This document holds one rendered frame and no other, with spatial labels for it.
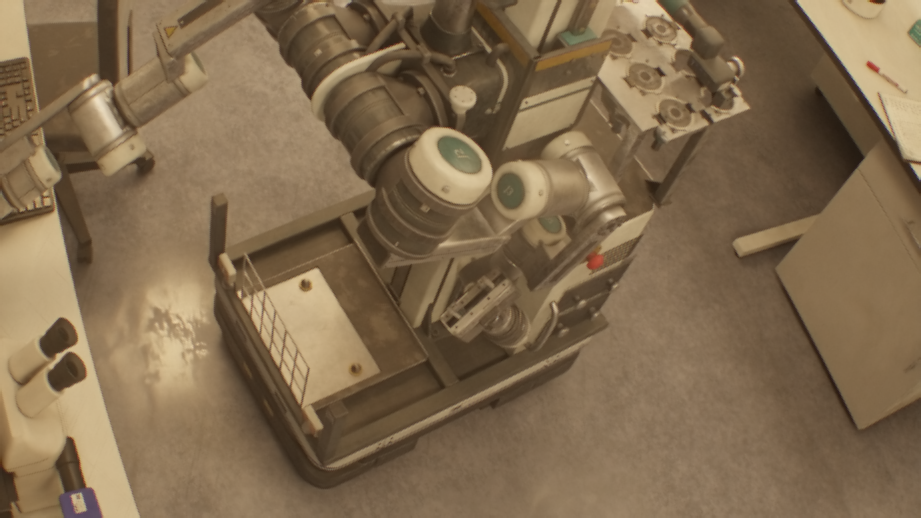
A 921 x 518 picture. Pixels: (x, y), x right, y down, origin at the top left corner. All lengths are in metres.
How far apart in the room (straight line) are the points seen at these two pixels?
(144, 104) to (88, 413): 0.55
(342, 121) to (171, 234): 1.37
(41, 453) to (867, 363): 2.29
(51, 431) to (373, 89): 0.72
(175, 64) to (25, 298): 0.55
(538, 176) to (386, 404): 0.86
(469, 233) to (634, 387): 1.32
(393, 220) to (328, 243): 1.04
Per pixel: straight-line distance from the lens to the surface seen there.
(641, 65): 1.89
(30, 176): 1.84
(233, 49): 3.33
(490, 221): 1.73
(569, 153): 1.82
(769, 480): 2.99
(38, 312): 1.94
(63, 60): 2.68
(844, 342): 3.08
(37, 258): 2.00
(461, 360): 2.44
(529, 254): 1.94
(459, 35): 1.63
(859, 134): 3.82
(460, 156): 1.49
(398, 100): 1.58
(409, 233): 1.51
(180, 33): 1.70
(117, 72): 2.33
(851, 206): 2.93
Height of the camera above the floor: 2.43
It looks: 57 degrees down
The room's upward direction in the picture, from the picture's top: 23 degrees clockwise
